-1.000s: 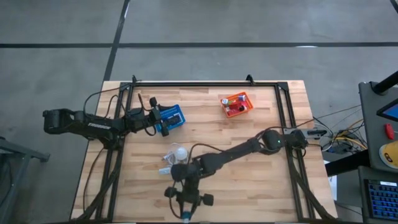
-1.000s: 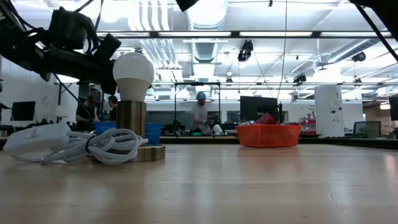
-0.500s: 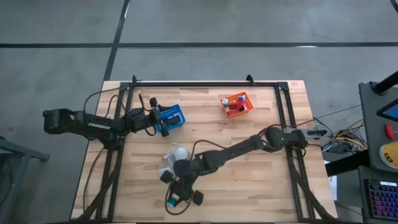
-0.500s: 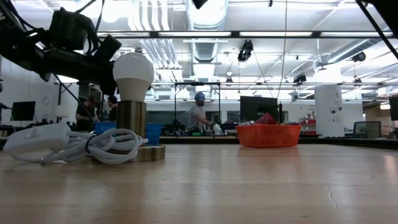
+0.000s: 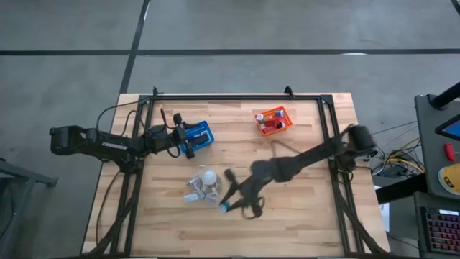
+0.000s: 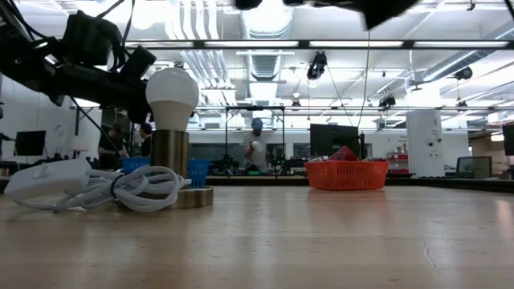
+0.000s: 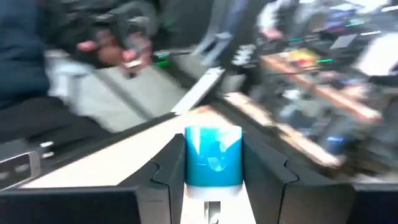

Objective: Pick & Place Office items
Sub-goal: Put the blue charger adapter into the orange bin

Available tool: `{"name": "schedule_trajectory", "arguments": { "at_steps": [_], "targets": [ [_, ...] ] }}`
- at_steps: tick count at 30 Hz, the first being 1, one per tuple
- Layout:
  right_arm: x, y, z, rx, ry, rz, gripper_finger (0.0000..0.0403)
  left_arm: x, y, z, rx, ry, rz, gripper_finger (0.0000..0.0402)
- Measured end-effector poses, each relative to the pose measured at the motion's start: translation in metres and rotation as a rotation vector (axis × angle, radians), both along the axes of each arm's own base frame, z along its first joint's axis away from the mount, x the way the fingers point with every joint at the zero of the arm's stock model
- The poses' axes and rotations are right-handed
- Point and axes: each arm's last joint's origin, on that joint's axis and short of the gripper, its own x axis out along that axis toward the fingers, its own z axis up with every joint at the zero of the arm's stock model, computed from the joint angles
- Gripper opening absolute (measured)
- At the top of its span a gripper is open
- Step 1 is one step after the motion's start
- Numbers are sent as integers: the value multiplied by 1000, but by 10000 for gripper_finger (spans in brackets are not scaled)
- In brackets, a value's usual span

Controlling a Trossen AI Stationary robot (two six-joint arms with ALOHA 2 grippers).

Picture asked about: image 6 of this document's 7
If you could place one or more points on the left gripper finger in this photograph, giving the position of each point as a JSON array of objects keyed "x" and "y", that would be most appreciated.
[{"x": 138, "y": 114}]

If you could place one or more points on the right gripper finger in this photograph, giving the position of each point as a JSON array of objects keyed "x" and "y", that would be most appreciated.
[{"x": 381, "y": 12}]

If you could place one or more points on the white bulb brass lamp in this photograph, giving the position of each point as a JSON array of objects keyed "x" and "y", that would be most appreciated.
[{"x": 172, "y": 92}]

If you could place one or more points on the blue plastic basket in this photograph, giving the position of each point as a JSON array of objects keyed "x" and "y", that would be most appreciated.
[{"x": 198, "y": 172}]

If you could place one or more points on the red multiport USB charger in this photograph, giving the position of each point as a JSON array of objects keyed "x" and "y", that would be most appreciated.
[{"x": 344, "y": 154}]

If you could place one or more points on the orange plastic basket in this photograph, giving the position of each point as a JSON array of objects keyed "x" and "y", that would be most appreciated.
[{"x": 345, "y": 176}]

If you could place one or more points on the black background robot arm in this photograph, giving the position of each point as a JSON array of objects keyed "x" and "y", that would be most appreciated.
[{"x": 281, "y": 162}]

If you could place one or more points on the grey office chair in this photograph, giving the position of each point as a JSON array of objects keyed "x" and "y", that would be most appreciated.
[{"x": 474, "y": 166}]

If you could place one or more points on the person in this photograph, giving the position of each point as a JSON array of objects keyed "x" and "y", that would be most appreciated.
[
  {"x": 145, "y": 144},
  {"x": 257, "y": 152},
  {"x": 110, "y": 148}
]

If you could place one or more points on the black overhead rig bar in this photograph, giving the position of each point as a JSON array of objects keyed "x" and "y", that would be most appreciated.
[{"x": 305, "y": 44}]

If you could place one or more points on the white lampshade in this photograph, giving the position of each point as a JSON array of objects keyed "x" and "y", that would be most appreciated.
[{"x": 80, "y": 143}]

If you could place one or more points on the black ceiling spotlight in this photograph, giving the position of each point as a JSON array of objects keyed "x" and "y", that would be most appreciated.
[
  {"x": 387, "y": 101},
  {"x": 464, "y": 73},
  {"x": 179, "y": 65},
  {"x": 317, "y": 66}
]

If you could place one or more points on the small black background monitor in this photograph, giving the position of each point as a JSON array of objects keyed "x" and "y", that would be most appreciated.
[{"x": 31, "y": 143}]

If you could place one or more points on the black computer monitor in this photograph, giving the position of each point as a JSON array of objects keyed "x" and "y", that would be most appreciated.
[{"x": 334, "y": 136}]

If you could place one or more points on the white cylindrical column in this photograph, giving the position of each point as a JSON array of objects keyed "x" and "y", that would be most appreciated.
[{"x": 425, "y": 140}]

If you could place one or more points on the red storage bins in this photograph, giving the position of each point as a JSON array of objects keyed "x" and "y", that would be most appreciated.
[{"x": 397, "y": 157}]

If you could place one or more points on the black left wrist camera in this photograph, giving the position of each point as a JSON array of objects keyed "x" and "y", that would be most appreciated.
[{"x": 90, "y": 38}]

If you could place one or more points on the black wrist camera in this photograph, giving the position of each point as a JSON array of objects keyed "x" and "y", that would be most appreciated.
[
  {"x": 248, "y": 4},
  {"x": 90, "y": 38}
]

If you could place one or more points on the silver ventilation duct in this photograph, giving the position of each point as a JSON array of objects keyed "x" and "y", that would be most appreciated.
[{"x": 267, "y": 24}]

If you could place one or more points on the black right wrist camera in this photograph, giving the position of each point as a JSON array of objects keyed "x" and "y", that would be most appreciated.
[{"x": 248, "y": 4}]

